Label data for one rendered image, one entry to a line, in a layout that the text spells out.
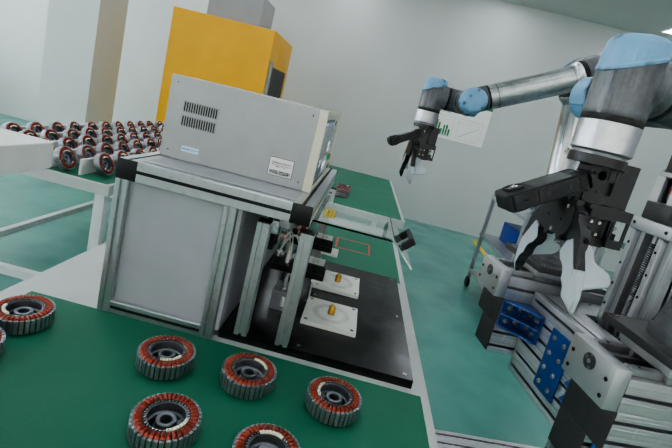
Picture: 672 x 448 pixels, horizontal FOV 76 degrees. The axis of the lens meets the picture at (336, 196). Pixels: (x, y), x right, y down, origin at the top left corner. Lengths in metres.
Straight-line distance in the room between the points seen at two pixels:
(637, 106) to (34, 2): 8.12
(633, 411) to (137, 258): 1.08
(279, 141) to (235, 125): 0.11
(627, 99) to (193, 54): 4.62
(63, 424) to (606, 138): 0.89
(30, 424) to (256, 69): 4.20
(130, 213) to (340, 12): 5.78
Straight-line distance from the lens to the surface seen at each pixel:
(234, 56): 4.84
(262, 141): 1.06
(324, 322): 1.18
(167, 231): 1.04
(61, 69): 5.08
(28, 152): 0.62
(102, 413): 0.89
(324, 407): 0.91
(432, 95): 1.46
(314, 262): 1.17
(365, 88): 6.45
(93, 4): 4.96
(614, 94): 0.65
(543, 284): 1.47
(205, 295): 1.06
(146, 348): 0.98
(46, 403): 0.92
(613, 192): 0.68
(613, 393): 1.04
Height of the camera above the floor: 1.33
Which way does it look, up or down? 11 degrees down
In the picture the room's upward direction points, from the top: 14 degrees clockwise
